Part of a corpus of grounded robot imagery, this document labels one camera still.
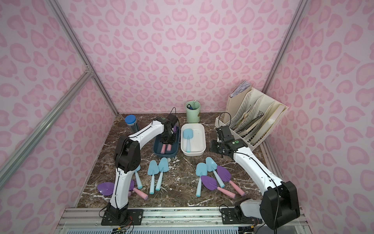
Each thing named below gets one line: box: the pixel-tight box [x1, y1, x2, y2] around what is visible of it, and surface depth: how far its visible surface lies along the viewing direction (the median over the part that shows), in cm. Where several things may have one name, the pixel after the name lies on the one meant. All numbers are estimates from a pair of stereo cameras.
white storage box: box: [180, 123, 207, 157], surface depth 105 cm
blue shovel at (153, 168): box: [147, 159, 160, 195], surface depth 90 cm
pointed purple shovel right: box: [200, 175, 236, 199], surface depth 84 cm
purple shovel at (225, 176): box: [217, 165, 246, 197], surface depth 88 cm
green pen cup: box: [185, 100, 202, 124], surface depth 109 cm
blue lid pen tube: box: [124, 114, 141, 134], surface depth 92 cm
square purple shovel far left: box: [128, 178, 149, 201], surface depth 80 cm
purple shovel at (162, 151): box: [160, 143, 167, 155], surface depth 97 cm
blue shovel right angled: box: [205, 156, 225, 188], surface depth 92 cm
